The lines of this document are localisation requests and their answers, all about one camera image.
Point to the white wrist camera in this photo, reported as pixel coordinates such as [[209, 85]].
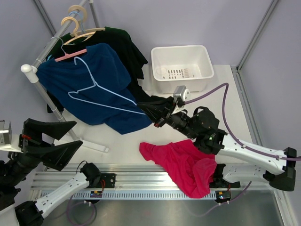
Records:
[[8, 141], [180, 96]]

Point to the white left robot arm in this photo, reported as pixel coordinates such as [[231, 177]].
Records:
[[32, 181]]

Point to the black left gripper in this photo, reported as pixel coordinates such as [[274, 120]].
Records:
[[31, 143]]

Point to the pink t shirt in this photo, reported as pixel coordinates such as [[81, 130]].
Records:
[[190, 169]]

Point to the blue t shirt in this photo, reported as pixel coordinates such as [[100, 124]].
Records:
[[59, 78]]

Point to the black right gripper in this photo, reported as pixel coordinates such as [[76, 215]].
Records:
[[159, 111]]

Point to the beige wooden hanger rear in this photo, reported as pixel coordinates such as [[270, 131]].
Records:
[[81, 10]]

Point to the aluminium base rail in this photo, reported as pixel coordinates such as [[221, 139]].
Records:
[[146, 177]]

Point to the light blue hanger rear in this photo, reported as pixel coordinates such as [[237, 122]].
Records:
[[78, 16]]

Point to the light blue wire hanger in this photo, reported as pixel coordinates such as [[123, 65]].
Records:
[[95, 84]]

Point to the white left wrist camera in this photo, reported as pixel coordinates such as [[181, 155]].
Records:
[[8, 141]]

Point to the white plastic basket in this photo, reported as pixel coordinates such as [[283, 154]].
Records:
[[188, 65]]

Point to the beige wooden hanger front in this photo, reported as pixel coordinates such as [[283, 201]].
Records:
[[76, 36]]

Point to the beige wooden hanger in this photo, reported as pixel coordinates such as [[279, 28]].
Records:
[[81, 10], [76, 36]]

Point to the black t shirt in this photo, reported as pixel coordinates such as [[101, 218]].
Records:
[[129, 54]]

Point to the dark green t shirt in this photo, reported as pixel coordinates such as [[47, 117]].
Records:
[[68, 36]]

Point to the silver clothes rack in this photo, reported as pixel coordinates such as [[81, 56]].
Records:
[[30, 73]]

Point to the pink plastic hanger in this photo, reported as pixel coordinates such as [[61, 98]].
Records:
[[67, 55]]

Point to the white slotted cable duct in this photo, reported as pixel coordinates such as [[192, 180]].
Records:
[[131, 195]]

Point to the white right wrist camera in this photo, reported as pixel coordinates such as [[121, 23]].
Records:
[[180, 96]]

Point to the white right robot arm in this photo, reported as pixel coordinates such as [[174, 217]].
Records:
[[270, 166]]

